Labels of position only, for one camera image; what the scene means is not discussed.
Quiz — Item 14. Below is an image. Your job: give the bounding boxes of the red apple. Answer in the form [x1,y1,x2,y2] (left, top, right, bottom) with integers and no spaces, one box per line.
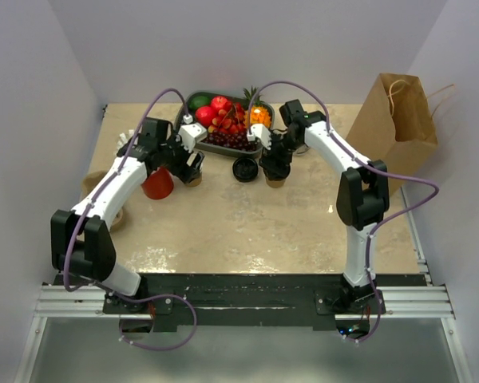
[210,96,232,113]
[195,105,217,128]

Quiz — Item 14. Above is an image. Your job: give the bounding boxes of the orange spiky fruit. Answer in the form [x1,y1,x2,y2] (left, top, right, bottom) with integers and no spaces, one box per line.
[244,105,271,128]

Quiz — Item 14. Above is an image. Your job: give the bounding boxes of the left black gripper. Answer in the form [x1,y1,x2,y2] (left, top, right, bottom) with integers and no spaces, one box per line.
[158,130,204,184]

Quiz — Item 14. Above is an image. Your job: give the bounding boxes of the dark grape bunch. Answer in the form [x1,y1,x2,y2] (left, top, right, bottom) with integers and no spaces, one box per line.
[204,131,257,152]

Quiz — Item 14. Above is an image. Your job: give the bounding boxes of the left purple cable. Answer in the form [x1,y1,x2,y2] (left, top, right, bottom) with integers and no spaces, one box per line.
[62,88,199,352]

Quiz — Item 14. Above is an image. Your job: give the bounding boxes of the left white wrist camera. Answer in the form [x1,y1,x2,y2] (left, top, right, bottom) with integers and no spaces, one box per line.
[178,123,208,152]

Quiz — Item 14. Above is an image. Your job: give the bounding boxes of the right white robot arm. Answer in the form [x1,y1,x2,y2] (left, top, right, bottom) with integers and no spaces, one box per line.
[247,100,390,314]

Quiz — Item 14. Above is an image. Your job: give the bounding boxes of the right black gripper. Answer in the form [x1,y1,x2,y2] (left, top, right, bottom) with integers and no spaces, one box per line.
[259,128,303,181]

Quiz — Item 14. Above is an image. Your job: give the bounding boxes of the stacked black lids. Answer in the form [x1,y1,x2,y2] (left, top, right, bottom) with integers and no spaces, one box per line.
[232,156,259,183]

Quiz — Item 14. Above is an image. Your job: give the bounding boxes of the aluminium rail frame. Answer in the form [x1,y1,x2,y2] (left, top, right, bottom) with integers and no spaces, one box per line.
[15,183,465,382]

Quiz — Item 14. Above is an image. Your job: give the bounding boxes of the stacked brown paper cups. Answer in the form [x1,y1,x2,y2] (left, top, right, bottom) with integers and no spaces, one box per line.
[185,175,202,188]

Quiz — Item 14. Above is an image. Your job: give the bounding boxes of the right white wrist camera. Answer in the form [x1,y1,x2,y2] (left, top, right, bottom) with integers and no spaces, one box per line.
[247,124,272,150]

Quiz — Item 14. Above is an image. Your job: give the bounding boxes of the green lime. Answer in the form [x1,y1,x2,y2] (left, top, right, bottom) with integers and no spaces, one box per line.
[188,94,211,112]

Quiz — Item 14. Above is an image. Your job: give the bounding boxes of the red plastic cup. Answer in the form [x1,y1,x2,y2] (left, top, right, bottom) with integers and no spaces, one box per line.
[141,167,174,200]

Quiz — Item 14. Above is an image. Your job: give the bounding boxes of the white napkin wrapped cup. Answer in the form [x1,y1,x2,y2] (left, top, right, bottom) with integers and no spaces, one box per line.
[293,144,310,156]

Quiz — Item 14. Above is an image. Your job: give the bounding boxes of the purple cable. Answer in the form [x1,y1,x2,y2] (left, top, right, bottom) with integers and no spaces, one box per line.
[62,88,199,352]
[247,81,440,344]

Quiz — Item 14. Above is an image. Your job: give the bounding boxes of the brown paper coffee cup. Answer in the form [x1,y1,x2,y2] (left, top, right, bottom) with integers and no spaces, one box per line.
[265,178,286,189]

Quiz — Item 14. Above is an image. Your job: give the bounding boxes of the dark green fruit tray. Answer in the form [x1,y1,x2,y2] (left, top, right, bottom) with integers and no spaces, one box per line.
[173,91,275,158]

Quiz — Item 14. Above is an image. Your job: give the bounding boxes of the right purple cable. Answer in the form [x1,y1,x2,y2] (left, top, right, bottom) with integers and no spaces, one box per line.
[247,81,440,344]

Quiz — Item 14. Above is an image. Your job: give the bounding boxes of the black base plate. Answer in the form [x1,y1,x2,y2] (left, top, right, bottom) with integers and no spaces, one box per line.
[51,272,428,334]

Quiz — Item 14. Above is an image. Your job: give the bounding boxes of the brown paper bag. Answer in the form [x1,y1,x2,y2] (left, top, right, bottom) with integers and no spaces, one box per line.
[346,73,438,176]

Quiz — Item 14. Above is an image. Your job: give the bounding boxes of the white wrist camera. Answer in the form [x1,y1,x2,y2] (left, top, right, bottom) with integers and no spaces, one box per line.
[178,123,208,152]
[247,124,272,150]

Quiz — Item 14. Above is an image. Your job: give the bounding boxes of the brown pulp cup carrier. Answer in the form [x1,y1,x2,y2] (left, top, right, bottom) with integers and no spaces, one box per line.
[81,171,125,232]

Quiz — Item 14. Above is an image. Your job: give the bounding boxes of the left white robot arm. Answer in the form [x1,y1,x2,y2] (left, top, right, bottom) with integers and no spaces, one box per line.
[50,118,208,313]

